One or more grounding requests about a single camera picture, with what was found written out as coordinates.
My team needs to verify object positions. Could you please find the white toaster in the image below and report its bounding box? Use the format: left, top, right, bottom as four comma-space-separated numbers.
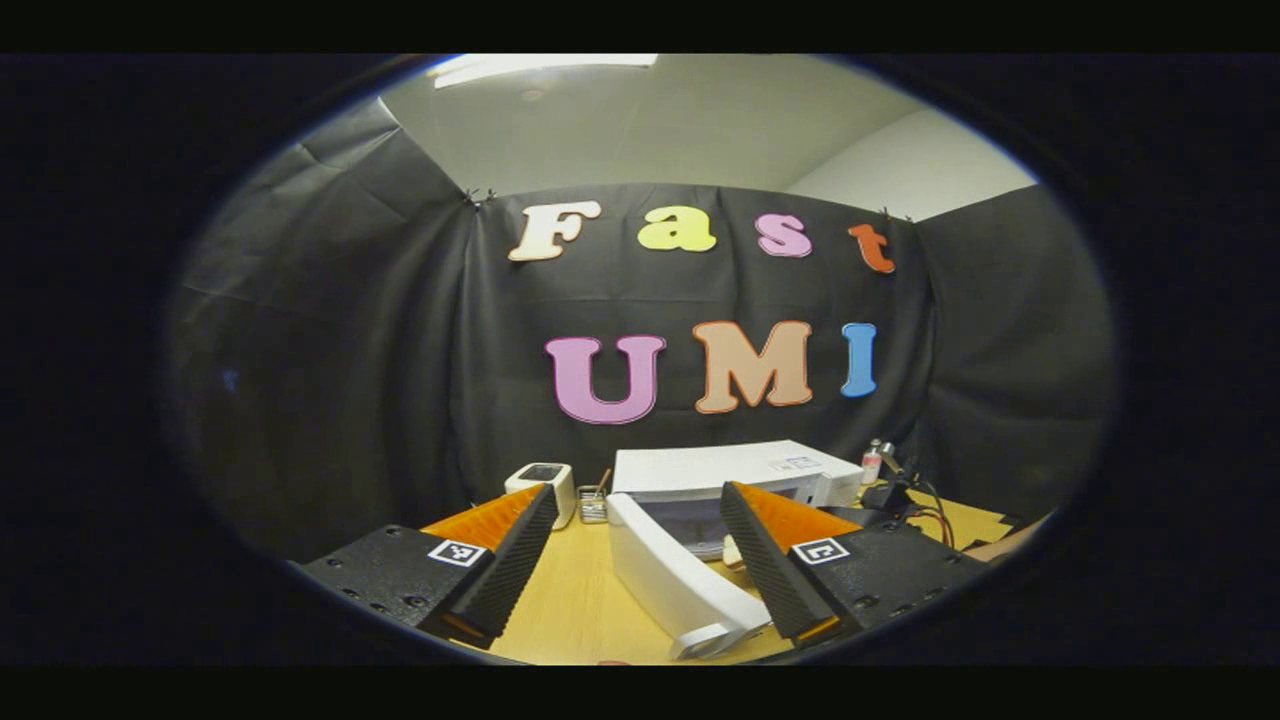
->
504, 462, 577, 531

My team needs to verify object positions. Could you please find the black backdrop cloth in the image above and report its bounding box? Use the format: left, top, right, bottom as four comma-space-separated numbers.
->
165, 98, 1116, 561

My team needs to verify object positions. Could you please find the red black cable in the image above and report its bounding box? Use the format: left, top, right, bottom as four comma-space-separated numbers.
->
905, 478, 959, 551

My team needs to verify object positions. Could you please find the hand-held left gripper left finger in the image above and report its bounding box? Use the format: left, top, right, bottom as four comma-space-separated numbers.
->
290, 483, 561, 651

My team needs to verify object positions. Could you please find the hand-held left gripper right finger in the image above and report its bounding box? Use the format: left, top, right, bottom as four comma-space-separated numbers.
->
719, 480, 991, 646

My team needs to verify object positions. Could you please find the white microwave oven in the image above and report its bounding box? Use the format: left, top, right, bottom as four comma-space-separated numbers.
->
605, 439, 866, 661

